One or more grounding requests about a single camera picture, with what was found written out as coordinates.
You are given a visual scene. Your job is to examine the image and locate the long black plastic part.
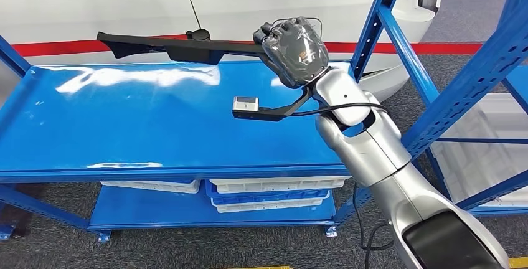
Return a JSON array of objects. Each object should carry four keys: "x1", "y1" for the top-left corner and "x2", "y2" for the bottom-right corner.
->
[{"x1": 96, "y1": 32, "x2": 273, "y2": 66}]

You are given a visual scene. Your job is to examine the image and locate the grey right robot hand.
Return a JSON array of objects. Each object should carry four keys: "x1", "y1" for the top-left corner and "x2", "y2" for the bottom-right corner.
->
[{"x1": 252, "y1": 16, "x2": 330, "y2": 90}]

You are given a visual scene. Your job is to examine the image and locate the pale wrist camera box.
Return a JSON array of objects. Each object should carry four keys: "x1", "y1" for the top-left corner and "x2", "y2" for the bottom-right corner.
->
[{"x1": 233, "y1": 96, "x2": 260, "y2": 113}]

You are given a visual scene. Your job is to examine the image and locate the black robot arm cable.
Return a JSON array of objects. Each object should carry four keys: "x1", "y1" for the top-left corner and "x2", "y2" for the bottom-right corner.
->
[{"x1": 288, "y1": 101, "x2": 396, "y2": 269}]

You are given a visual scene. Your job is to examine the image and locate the white car with red stripe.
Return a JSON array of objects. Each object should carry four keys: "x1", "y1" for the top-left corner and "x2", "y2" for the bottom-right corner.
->
[{"x1": 0, "y1": 0, "x2": 442, "y2": 103}]

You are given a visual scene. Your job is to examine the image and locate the car door handle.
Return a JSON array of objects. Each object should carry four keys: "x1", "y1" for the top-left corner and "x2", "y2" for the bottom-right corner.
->
[{"x1": 186, "y1": 28, "x2": 212, "y2": 42}]

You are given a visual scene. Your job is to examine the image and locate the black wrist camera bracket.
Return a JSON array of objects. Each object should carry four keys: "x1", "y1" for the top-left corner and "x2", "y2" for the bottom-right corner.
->
[{"x1": 232, "y1": 87, "x2": 314, "y2": 122}]

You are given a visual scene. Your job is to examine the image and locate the blue metal shelf rack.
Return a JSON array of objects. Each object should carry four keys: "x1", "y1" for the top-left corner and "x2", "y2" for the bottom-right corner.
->
[
  {"x1": 402, "y1": 0, "x2": 528, "y2": 219},
  {"x1": 0, "y1": 0, "x2": 450, "y2": 243}
]

